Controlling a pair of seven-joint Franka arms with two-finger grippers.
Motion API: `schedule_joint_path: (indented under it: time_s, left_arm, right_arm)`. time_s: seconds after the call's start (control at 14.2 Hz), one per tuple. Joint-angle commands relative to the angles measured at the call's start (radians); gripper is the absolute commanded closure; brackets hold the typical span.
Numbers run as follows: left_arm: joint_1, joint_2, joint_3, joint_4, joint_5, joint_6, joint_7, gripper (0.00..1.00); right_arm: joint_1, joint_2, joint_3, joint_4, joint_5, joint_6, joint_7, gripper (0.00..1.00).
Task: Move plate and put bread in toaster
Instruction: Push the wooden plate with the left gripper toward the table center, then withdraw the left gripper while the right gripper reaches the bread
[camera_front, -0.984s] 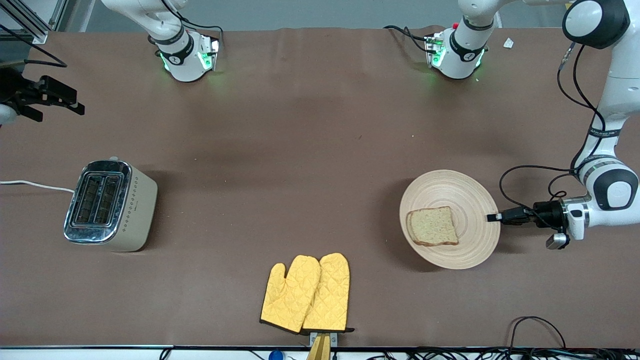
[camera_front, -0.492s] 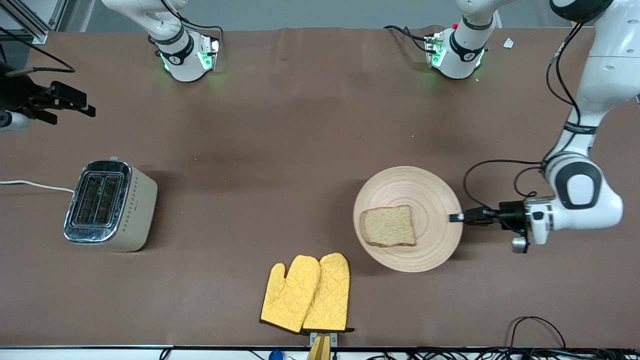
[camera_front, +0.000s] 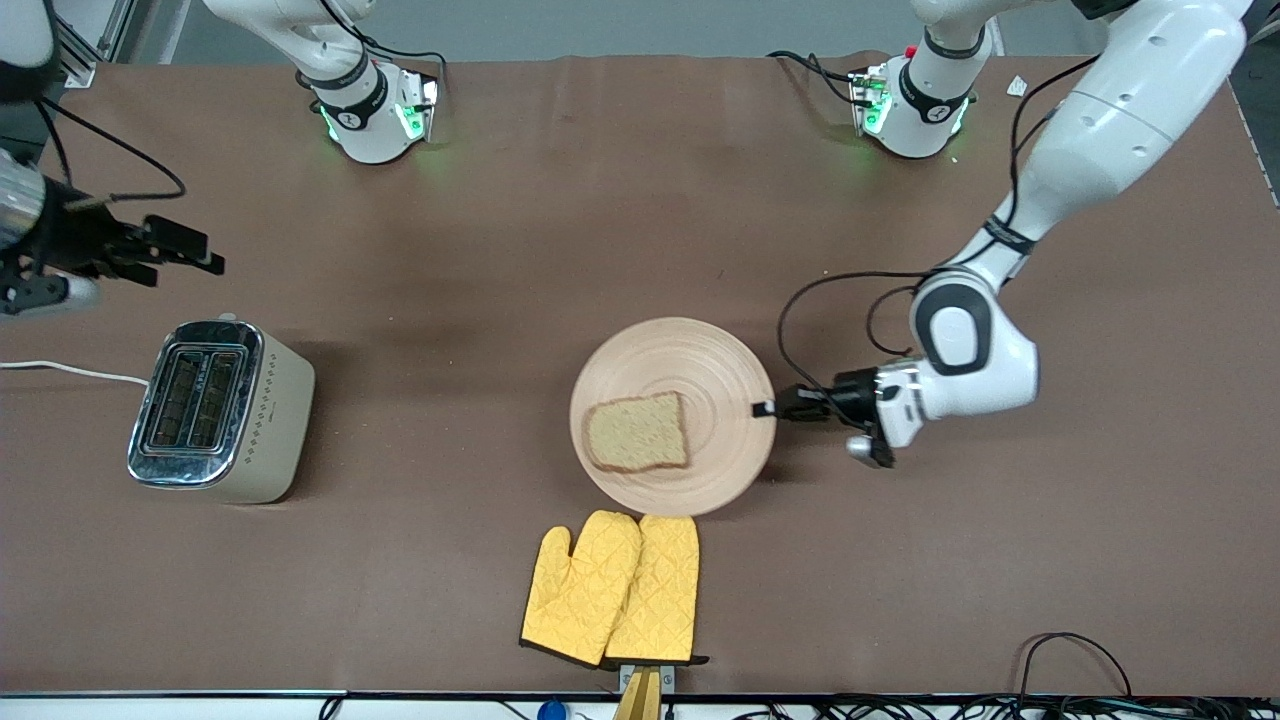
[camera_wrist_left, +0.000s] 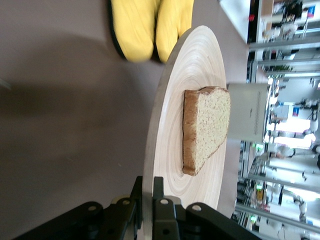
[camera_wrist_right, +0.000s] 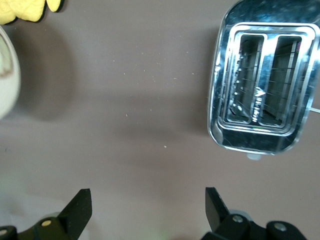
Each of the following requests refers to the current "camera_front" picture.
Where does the round wooden plate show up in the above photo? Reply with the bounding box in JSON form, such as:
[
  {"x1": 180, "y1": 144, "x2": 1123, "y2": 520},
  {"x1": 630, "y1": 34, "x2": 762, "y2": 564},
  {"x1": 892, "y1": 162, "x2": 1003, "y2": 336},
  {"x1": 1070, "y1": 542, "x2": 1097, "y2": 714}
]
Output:
[{"x1": 569, "y1": 317, "x2": 778, "y2": 518}]

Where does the brown bread slice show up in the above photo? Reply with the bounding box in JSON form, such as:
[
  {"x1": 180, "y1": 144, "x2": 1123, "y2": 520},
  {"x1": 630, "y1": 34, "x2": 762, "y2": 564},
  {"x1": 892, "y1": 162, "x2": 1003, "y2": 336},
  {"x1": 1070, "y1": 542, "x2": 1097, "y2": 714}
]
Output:
[{"x1": 582, "y1": 391, "x2": 691, "y2": 475}]

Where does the chrome and beige toaster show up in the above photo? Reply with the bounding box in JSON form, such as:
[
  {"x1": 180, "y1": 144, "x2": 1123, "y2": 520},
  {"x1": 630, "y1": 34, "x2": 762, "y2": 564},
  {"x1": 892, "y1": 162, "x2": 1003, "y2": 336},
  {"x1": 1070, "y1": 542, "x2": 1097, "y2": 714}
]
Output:
[{"x1": 127, "y1": 313, "x2": 317, "y2": 505}]

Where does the yellow quilted oven mitt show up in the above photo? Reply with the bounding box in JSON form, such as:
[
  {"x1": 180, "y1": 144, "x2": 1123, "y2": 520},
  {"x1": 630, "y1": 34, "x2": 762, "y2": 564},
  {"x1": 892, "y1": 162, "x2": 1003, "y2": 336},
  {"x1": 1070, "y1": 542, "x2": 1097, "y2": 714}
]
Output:
[
  {"x1": 603, "y1": 514, "x2": 711, "y2": 669},
  {"x1": 519, "y1": 510, "x2": 643, "y2": 669}
]

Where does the brown table cover sheet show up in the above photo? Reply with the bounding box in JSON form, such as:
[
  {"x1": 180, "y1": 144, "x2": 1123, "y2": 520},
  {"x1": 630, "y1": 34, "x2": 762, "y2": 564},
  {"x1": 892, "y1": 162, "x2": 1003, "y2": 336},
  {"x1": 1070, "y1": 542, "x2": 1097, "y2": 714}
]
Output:
[{"x1": 0, "y1": 50, "x2": 1280, "y2": 696}]

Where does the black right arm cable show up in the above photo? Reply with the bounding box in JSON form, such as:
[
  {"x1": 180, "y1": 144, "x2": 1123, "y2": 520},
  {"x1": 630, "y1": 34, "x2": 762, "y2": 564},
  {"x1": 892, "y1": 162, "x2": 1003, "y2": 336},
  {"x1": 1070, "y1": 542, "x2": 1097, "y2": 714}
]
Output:
[{"x1": 35, "y1": 95, "x2": 188, "y2": 211}]

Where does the aluminium frame profile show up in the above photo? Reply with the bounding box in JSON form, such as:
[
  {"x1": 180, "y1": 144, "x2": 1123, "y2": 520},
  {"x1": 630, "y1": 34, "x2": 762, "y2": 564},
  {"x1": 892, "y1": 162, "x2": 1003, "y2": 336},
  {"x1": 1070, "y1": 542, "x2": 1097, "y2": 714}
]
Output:
[{"x1": 50, "y1": 0, "x2": 141, "y2": 91}]

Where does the white toaster power cable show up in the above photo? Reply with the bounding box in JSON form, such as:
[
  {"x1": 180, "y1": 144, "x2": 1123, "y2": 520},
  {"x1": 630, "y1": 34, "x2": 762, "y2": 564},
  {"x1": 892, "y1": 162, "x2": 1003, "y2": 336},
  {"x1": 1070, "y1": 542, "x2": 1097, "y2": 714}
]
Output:
[{"x1": 0, "y1": 360, "x2": 151, "y2": 387}]

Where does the black looped cable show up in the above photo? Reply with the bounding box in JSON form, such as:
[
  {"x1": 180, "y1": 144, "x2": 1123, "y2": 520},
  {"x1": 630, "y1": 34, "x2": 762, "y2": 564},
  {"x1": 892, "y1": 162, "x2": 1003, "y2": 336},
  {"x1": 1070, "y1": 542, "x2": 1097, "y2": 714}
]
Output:
[{"x1": 1015, "y1": 632, "x2": 1136, "y2": 701}]

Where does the grey metal bracket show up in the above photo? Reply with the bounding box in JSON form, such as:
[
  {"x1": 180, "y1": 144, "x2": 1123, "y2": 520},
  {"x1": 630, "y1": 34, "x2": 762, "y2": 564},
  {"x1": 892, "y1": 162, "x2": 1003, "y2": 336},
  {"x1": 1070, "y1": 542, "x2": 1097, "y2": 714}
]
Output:
[{"x1": 618, "y1": 662, "x2": 677, "y2": 696}]

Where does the black right base cable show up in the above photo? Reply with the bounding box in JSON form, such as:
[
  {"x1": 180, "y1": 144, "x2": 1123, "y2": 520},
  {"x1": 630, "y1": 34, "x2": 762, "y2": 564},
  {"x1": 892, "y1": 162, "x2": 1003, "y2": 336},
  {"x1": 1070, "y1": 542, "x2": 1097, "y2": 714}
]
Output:
[{"x1": 318, "y1": 0, "x2": 448, "y2": 101}]

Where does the black base cable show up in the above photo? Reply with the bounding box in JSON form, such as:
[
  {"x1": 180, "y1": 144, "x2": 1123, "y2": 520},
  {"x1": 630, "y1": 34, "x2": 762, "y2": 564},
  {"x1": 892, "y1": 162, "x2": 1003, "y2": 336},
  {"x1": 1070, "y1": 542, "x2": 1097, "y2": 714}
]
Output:
[
  {"x1": 767, "y1": 50, "x2": 861, "y2": 106},
  {"x1": 318, "y1": 0, "x2": 448, "y2": 101}
]

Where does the black cable bundle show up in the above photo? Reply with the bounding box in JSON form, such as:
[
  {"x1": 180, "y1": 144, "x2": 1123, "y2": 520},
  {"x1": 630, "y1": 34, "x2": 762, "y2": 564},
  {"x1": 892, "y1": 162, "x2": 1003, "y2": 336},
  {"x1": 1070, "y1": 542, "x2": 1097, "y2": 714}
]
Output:
[{"x1": 730, "y1": 695, "x2": 1280, "y2": 720}]

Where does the black left base cable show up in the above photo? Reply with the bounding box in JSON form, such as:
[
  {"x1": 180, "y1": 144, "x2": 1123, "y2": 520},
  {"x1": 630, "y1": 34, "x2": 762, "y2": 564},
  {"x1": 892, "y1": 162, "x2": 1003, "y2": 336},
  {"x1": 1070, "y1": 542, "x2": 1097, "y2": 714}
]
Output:
[{"x1": 767, "y1": 50, "x2": 861, "y2": 106}]

